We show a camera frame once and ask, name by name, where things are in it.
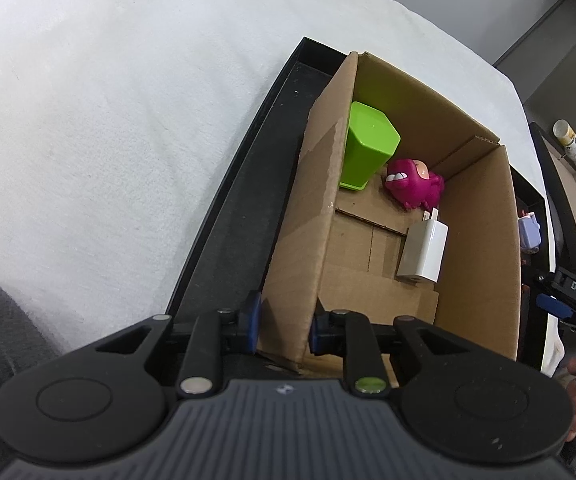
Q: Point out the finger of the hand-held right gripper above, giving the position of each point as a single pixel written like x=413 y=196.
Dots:
x=540 y=275
x=555 y=307

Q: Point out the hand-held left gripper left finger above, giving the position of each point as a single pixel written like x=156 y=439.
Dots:
x=253 y=325

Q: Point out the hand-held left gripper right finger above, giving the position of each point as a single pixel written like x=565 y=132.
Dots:
x=317 y=337

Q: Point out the brown cardboard box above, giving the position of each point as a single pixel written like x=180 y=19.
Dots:
x=482 y=240

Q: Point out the black tray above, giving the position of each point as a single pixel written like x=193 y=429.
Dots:
x=238 y=220

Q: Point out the white charger plug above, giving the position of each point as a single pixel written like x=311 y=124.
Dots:
x=425 y=250

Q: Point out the magenta monster toy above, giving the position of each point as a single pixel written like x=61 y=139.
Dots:
x=412 y=182

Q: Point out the green hexagonal cup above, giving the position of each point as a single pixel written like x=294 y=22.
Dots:
x=367 y=145

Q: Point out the black framed brown board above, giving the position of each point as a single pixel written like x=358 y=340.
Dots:
x=575 y=210

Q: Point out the plastic bottle on floor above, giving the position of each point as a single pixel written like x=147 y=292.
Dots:
x=570 y=141

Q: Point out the grey leaning panel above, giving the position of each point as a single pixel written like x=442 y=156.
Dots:
x=567 y=75

